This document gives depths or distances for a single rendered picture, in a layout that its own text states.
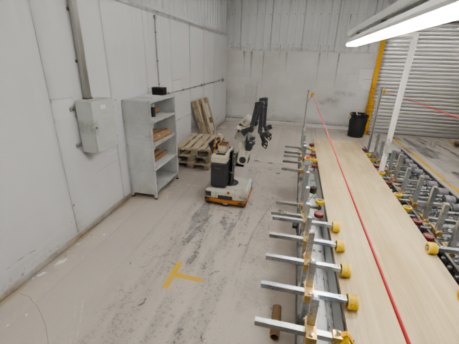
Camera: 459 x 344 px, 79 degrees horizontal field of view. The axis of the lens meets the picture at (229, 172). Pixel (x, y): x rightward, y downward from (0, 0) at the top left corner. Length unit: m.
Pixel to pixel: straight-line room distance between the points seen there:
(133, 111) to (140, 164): 0.81
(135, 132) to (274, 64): 6.60
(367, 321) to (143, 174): 3.64
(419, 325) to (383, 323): 0.18
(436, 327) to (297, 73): 8.82
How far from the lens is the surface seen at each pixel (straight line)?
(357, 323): 1.75
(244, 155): 4.16
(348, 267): 1.93
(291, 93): 10.02
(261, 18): 10.16
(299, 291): 1.71
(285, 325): 1.54
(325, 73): 10.01
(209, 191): 4.33
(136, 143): 4.42
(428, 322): 1.93
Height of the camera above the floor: 2.14
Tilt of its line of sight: 22 degrees down
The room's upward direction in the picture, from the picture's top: 2 degrees clockwise
